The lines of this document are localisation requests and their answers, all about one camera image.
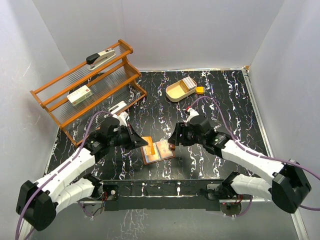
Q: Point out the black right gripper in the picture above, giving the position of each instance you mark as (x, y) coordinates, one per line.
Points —
(182, 127)

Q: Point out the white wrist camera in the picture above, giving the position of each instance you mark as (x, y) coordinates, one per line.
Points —
(191, 113)
(122, 117)

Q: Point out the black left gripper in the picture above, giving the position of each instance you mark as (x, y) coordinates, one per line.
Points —
(135, 140)

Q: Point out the white red staples box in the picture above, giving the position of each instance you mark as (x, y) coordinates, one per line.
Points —
(79, 95)

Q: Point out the orange credit card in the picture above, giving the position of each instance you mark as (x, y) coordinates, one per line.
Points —
(148, 149)

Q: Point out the stack of credit cards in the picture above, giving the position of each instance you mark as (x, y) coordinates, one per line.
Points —
(189, 83)

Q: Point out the black white stapler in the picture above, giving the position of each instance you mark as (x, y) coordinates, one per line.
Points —
(97, 59)

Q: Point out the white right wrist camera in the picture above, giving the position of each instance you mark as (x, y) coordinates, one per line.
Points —
(191, 113)

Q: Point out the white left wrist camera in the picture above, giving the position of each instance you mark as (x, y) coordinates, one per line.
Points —
(122, 117)

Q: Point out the brown leather card holder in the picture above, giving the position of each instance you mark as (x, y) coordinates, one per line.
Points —
(156, 157)

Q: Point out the beige oval tray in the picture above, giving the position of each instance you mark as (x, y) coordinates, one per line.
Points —
(178, 91)

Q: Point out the small white stapler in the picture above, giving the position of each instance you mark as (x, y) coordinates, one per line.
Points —
(117, 107)

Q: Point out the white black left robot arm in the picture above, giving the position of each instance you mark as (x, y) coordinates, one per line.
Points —
(39, 202)

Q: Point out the yellow tape measure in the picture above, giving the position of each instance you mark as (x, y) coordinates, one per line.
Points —
(200, 90)

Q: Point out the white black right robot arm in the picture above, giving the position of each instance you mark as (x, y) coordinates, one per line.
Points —
(283, 183)

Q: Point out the orange wooden shelf rack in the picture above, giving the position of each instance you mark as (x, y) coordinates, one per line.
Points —
(105, 81)

